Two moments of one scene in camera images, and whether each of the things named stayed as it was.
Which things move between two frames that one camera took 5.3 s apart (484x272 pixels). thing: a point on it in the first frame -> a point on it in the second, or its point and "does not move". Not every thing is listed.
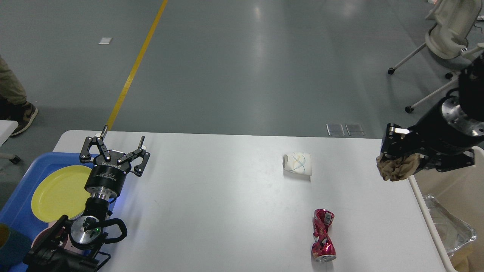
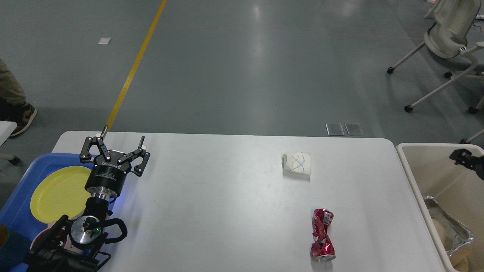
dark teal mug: (14, 247) does not move
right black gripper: (445, 129) -> (464, 156)
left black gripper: (107, 178) does not move
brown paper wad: (399, 169) -> (447, 240)
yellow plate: (61, 191) does not move
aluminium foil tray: (454, 232) does not move
